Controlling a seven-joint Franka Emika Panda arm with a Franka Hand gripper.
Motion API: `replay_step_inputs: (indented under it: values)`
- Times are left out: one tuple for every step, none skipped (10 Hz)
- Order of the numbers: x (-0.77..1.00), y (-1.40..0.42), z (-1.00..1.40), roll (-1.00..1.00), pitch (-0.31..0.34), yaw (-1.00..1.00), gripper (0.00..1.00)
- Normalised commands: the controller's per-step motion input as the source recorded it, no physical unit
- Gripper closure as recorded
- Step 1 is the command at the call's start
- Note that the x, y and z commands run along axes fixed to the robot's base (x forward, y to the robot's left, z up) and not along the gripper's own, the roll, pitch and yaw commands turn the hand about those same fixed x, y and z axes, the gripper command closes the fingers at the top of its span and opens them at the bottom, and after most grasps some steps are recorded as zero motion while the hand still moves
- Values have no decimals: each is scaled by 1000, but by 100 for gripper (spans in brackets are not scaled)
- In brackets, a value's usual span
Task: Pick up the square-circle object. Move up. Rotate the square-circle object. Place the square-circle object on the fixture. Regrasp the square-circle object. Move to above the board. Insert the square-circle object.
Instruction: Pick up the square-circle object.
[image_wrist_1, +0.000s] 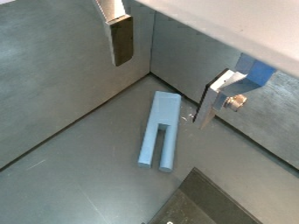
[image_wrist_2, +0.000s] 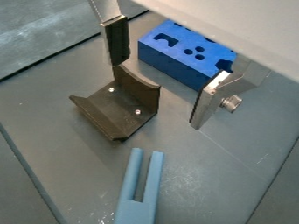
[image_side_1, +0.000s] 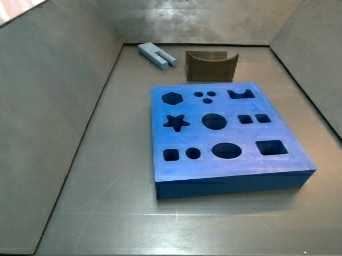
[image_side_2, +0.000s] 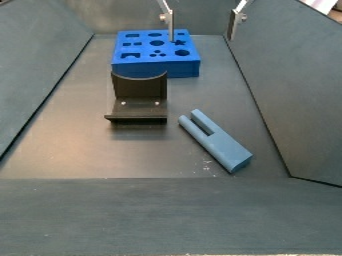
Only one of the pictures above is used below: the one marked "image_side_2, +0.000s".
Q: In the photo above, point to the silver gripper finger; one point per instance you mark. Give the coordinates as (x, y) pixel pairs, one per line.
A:
(165, 17)
(236, 17)

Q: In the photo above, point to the black curved fixture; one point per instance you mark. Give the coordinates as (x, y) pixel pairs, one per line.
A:
(140, 98)

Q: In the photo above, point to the blue foam shape-cutout block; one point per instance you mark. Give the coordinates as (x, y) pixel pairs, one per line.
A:
(144, 54)

